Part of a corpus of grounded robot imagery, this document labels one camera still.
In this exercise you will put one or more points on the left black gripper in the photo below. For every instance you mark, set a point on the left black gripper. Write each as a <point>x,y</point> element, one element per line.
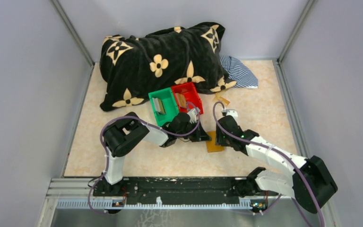
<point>198,134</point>

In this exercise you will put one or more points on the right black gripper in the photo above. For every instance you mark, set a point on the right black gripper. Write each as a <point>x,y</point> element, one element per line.
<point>226,141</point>

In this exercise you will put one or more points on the red plastic bin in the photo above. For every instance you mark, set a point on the red plastic bin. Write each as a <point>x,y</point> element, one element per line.
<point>188,90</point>

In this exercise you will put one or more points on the translucent yellow card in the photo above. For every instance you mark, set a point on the translucent yellow card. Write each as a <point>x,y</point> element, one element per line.
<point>218,98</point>

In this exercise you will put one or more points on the tan leather card holder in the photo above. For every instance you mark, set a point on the tan leather card holder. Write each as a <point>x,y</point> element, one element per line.
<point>212,147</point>

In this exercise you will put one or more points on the green plastic bin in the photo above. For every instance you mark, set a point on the green plastic bin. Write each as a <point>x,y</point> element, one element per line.
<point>164,105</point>

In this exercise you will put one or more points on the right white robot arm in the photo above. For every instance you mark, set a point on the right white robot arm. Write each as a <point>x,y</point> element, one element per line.
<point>306,180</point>

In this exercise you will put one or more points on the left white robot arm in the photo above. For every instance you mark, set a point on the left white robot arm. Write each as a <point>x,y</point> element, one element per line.
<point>121,135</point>

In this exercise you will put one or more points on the gold card in red bin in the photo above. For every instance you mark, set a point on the gold card in red bin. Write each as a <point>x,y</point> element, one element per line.
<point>181,100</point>

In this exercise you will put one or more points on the cards in green bin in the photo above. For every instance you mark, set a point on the cards in green bin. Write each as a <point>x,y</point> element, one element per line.
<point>159,106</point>

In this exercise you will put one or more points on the blue striped cloth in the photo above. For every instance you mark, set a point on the blue striped cloth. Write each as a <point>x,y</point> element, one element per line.
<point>239,72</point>

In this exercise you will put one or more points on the black floral plush blanket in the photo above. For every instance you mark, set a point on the black floral plush blanket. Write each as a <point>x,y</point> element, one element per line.
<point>133,67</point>

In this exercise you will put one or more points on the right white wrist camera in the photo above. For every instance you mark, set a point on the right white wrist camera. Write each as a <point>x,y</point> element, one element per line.
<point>230,112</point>

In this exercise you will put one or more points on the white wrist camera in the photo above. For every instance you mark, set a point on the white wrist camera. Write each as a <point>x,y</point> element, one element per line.
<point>230,112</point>
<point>194,115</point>

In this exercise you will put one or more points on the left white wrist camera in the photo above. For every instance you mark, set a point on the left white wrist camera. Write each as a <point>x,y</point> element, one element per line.
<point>194,115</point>

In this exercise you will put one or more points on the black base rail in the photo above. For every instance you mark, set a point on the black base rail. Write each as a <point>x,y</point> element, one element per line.
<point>181,190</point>

